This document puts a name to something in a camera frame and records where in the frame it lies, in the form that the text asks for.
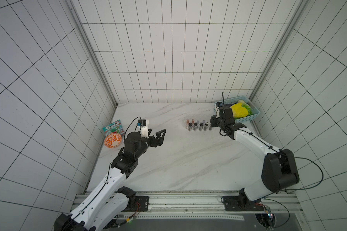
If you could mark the clear acrylic lipstick organizer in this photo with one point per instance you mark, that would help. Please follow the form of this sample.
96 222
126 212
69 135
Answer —
207 119

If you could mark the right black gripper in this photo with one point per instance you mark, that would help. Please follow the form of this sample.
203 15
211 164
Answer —
220 121

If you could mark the yellow toy napa cabbage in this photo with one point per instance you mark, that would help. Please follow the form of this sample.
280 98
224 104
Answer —
238 111

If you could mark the light blue plastic basket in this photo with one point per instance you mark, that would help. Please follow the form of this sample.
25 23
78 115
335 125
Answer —
231 101

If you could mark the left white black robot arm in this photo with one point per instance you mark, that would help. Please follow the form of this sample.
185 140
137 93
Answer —
111 197

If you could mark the green snack packet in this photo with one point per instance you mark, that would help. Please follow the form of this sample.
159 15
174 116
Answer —
115 127

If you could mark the black lipstick gold band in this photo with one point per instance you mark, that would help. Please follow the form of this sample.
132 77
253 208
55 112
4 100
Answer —
206 125

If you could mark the aluminium mounting rail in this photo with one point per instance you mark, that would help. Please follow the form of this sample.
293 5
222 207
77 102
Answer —
211 205

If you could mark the orange white patterned bowl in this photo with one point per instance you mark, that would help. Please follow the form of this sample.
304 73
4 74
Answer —
112 140

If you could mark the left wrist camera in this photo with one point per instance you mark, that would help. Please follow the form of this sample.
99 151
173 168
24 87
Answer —
143 125

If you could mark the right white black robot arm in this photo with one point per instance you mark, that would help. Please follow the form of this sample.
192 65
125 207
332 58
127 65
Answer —
279 170

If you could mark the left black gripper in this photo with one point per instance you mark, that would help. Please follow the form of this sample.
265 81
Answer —
159 140

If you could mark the green toy vegetable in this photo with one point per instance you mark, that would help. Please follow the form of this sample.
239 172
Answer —
246 106

